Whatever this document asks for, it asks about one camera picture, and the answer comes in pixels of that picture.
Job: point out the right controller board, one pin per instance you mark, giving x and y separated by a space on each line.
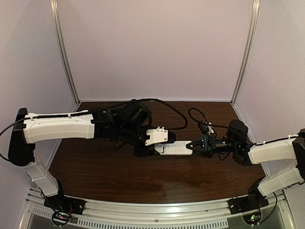
252 218

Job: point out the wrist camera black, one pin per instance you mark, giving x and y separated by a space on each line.
205 128
159 135

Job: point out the white remote control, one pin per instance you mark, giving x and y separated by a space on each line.
178 148

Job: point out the left controller board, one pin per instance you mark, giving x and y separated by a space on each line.
60 218

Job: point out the right aluminium corner post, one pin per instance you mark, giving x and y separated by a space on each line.
254 17

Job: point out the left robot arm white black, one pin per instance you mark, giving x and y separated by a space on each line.
126 124

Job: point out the aluminium front rail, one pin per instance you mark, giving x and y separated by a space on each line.
197 215

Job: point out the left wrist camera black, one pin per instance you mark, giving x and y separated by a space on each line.
159 135

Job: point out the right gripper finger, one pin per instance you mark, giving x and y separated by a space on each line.
197 144
201 152

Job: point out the controller board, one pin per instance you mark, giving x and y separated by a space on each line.
60 218
252 218

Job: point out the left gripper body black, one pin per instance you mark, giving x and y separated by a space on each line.
142 148

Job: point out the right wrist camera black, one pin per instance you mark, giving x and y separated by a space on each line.
205 128

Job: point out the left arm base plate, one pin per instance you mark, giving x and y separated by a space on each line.
71 205

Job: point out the left aluminium corner post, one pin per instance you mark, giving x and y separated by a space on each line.
62 50

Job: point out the aluminium corner post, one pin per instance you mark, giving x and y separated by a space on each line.
62 50
254 17

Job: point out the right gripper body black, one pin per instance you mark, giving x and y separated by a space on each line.
209 144

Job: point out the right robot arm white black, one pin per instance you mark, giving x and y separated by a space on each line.
246 153

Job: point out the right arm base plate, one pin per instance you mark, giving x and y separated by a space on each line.
246 203

